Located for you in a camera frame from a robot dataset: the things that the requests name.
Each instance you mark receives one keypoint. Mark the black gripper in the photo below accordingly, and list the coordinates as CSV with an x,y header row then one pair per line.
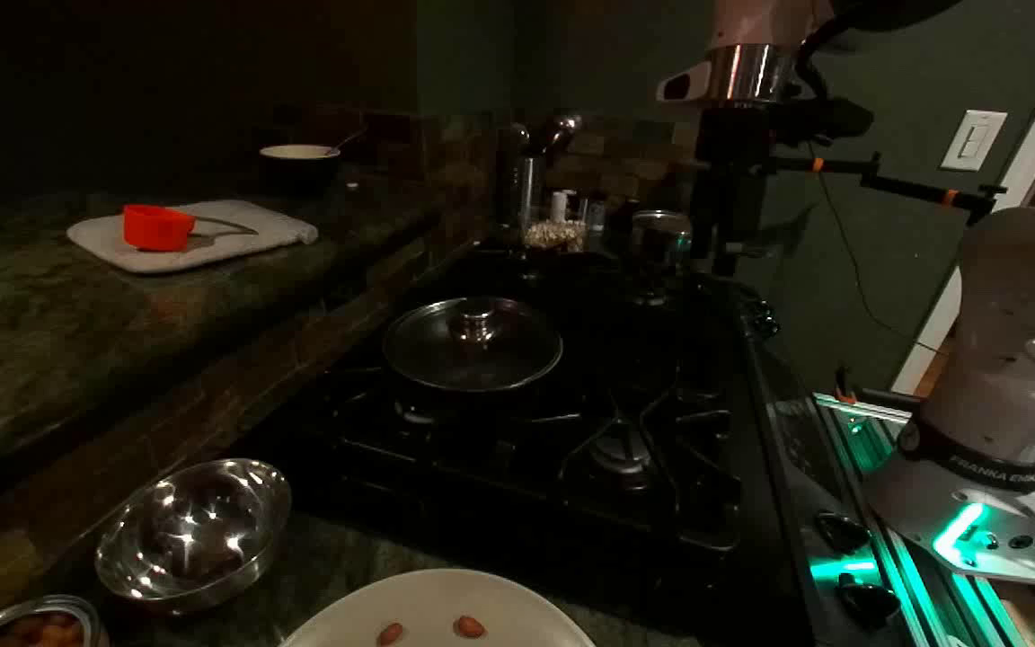
x,y
734,168

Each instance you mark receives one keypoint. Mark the glass lid with steel knob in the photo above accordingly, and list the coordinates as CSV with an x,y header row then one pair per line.
x,y
467,345

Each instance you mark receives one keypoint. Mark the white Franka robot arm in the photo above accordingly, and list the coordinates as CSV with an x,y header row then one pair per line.
x,y
1008,362

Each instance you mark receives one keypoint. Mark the black frying pan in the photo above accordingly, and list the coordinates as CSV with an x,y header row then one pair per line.
x,y
467,400

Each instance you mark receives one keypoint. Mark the steel cup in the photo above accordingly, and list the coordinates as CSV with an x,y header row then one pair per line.
x,y
659,246

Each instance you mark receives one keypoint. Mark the black rod with orange clips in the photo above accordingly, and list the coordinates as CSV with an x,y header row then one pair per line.
x,y
900,184

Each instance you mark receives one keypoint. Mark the small spice jar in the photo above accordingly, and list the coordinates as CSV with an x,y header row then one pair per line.
x,y
562,207

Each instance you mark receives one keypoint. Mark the metal clamp with orange tip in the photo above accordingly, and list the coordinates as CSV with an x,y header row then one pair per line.
x,y
863,403

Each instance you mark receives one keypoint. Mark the black gas stove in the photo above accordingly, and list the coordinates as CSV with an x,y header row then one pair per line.
x,y
613,478

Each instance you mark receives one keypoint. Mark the black stove knob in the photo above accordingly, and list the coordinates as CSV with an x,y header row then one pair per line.
x,y
870,597
841,535

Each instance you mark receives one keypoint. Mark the dark bowl with white inside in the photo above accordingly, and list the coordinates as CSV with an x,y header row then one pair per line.
x,y
298,163

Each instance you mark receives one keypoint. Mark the brown nut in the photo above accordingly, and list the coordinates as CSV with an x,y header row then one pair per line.
x,y
388,635
467,626

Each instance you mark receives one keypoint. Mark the white quilted mat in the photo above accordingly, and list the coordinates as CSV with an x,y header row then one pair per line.
x,y
249,235

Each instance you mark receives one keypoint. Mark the shiny steel bowl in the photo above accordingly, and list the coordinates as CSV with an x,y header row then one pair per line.
x,y
187,535

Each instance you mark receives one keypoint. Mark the small bowl with food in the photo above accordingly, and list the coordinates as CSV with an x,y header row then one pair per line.
x,y
28,626

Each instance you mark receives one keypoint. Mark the white wall switch plate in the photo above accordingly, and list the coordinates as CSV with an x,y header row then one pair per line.
x,y
974,137

